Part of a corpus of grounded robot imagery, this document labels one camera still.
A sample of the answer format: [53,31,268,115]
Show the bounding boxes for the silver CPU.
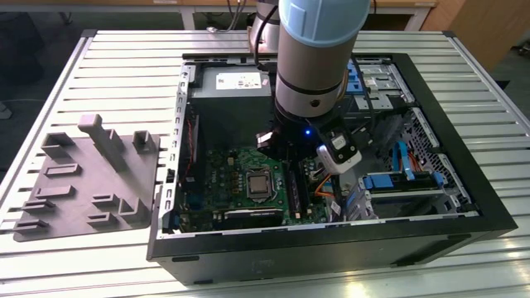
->
[247,177,271,195]

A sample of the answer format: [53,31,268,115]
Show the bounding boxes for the green motherboard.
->
[178,145,331,232]

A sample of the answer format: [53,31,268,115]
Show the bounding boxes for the grey power supply unit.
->
[188,66,278,147]

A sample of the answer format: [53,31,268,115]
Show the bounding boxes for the metal CPU socket cover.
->
[244,168,275,204]

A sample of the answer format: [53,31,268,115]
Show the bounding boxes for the grey metal drive cage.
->
[343,57,415,131]

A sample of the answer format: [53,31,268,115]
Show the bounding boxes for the hard disk in blue carrier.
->
[358,171,447,196]

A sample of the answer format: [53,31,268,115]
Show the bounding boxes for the black graphics card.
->
[212,207,286,231]

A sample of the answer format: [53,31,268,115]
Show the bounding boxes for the black open PC case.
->
[145,52,519,286]

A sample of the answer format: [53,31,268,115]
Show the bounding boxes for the grey plastic parts rack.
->
[12,114,163,242]

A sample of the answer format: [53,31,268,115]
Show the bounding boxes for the brown wooden cabinet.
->
[449,0,530,72]

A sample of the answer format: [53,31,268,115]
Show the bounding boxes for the small grey wrist camera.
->
[255,131,275,153]

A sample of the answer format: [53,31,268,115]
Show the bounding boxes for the grey wrist camera black mount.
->
[315,128,363,175]

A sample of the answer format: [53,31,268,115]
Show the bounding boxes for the orange wire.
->
[312,173,344,199]

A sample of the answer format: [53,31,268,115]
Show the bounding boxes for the black camera cable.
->
[343,57,378,147]

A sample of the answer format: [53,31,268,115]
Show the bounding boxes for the blue plastic drive bracket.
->
[346,60,368,94]

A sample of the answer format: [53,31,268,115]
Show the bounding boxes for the blue flat wire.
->
[391,140,416,181]

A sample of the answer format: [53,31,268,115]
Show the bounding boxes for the silver disk bay frame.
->
[343,172,481,221]

